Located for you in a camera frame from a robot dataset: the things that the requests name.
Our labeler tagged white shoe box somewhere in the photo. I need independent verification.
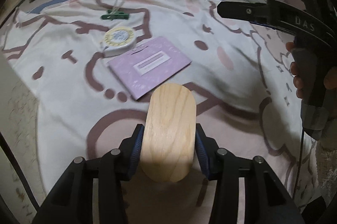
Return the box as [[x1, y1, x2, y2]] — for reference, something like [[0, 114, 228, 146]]
[[1, 56, 46, 223]]

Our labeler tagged person's right hand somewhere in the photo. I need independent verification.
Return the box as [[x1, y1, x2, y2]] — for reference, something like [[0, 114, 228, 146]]
[[285, 40, 337, 92]]

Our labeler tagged purple paper envelope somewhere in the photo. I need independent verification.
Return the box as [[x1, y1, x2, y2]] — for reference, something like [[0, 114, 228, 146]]
[[108, 36, 191, 100]]

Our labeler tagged green clothespin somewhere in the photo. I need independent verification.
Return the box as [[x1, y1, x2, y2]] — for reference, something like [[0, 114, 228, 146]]
[[100, 10, 130, 20]]

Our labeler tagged cartoon bear blanket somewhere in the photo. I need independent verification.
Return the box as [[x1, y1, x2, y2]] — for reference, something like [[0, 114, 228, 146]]
[[1, 0, 318, 209]]

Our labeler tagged white cable tie loop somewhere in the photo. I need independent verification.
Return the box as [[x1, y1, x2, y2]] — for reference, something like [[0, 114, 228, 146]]
[[111, 0, 126, 14]]

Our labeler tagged oval wooden block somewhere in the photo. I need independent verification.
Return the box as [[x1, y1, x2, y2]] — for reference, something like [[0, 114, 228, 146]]
[[140, 83, 197, 182]]

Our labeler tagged fuzzy beige right sleeve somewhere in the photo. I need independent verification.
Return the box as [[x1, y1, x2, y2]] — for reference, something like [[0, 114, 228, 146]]
[[316, 118, 337, 206]]

